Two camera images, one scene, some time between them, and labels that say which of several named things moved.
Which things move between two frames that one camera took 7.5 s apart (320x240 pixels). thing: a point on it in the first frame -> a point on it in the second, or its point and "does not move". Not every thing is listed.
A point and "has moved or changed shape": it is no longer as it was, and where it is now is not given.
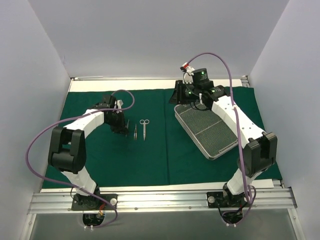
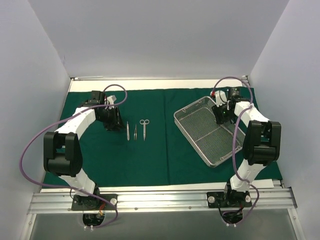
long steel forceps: [135, 133] does not move
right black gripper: [179, 92] -> [219, 116]
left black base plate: [90, 202] does not move
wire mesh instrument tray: [211, 134] has moved or changed shape
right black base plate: [219, 199] does not move
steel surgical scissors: [144, 122] does not move
